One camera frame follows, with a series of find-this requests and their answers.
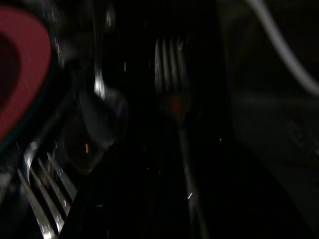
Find red plate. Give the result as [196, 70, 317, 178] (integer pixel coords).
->
[0, 6, 53, 147]

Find silver fork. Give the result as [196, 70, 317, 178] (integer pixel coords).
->
[16, 141, 79, 239]
[153, 37, 210, 239]

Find silver spoon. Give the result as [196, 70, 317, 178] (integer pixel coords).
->
[74, 4, 129, 155]
[59, 119, 110, 176]

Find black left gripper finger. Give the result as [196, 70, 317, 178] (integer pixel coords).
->
[58, 143, 160, 239]

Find white hose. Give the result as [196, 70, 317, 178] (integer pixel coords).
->
[245, 0, 319, 97]

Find stainless steel sink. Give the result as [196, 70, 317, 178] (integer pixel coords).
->
[216, 0, 319, 239]

